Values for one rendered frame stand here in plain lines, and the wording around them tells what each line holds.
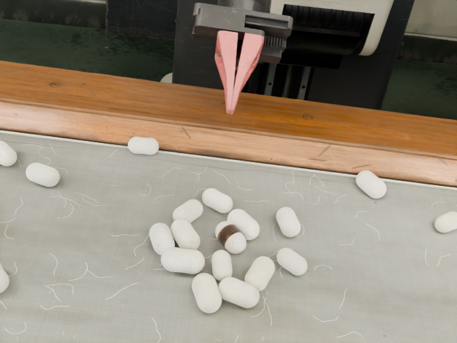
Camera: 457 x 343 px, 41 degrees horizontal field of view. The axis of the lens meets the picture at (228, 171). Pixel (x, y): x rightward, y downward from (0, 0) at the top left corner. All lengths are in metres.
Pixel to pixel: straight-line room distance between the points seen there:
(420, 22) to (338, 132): 2.13
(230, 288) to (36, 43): 2.15
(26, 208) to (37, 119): 0.14
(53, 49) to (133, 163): 1.90
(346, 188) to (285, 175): 0.07
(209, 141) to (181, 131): 0.03
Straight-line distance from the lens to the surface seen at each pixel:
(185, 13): 1.42
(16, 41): 2.60
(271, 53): 0.67
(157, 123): 0.69
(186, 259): 0.53
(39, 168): 0.62
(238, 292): 0.51
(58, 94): 0.73
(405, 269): 0.60
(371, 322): 0.55
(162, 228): 0.55
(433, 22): 2.85
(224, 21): 0.62
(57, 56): 2.49
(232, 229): 0.56
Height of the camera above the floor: 1.14
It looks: 37 degrees down
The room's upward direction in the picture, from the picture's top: 9 degrees clockwise
